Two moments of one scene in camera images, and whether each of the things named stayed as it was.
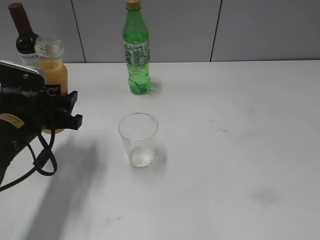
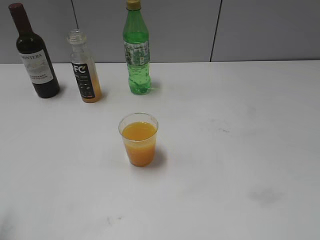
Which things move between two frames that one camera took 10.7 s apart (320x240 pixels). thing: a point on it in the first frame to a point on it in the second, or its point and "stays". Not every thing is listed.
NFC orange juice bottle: x=49 y=51 to x=83 y=67
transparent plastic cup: x=138 y=130 stays
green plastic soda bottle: x=136 y=44 stays
